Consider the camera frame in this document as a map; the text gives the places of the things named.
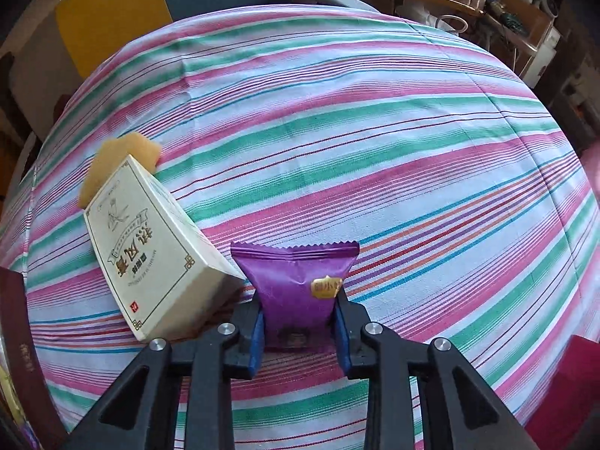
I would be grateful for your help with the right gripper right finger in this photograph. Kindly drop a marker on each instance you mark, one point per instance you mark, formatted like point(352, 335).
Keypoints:
point(459, 410)

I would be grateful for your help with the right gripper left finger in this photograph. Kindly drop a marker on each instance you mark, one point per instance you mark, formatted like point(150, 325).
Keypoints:
point(140, 409)

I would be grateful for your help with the cream printed carton box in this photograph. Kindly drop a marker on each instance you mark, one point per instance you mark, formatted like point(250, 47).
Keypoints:
point(165, 275)

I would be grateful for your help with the purple snack packet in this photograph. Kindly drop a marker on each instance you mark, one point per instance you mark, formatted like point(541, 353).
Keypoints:
point(297, 288)

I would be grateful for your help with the yellow sponge piece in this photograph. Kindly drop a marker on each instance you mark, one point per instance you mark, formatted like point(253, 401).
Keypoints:
point(110, 156)

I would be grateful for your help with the gold tray maroon rim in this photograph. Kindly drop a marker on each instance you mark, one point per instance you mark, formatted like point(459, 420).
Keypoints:
point(24, 367)

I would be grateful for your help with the striped bed sheet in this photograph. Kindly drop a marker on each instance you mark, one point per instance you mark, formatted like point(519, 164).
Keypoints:
point(294, 125)

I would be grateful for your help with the grey yellow blue headboard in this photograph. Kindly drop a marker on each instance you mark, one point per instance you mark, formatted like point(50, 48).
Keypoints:
point(77, 36)

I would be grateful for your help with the wooden side shelf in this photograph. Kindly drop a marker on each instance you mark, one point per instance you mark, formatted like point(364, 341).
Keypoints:
point(518, 32)

